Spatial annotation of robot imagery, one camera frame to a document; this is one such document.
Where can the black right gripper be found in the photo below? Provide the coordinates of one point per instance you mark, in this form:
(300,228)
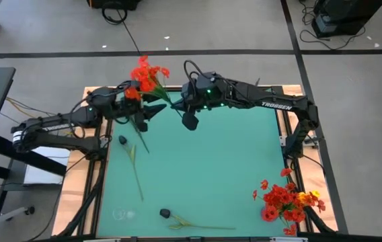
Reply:
(197,97)

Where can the large black equipment case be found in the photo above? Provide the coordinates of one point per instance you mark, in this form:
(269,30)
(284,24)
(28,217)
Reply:
(345,13)

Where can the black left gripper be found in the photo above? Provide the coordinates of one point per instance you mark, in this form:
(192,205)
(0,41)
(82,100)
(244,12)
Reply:
(127,106)

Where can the yellow artificial tulip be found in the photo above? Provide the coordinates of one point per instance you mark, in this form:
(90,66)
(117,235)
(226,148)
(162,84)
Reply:
(301,195)

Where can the teal table mat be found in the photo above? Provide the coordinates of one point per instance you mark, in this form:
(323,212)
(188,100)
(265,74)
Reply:
(218,168)

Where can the grey chair base leg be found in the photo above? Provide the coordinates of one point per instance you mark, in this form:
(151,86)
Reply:
(2,218)

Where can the black aluminium table frame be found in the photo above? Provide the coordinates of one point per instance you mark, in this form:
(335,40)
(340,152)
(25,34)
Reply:
(275,89)

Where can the black artificial tulip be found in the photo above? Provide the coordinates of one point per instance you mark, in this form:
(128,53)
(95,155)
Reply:
(165,213)

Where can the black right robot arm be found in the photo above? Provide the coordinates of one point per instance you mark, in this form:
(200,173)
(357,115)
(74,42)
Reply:
(278,106)

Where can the clear glass vase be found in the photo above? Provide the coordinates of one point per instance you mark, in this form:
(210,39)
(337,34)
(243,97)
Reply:
(123,214)

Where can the small black equipment box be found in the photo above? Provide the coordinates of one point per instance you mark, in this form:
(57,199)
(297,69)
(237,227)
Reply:
(110,3)

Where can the large red flower bunch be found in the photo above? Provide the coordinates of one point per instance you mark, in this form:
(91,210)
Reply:
(275,201)

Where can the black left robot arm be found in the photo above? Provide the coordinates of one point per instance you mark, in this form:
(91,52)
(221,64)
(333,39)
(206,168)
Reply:
(60,122)

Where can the white frame bracket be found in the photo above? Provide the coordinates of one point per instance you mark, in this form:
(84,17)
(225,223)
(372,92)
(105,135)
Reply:
(288,239)

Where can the red flower sprig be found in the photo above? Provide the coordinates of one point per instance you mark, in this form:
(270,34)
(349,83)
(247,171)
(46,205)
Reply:
(132,93)
(147,79)

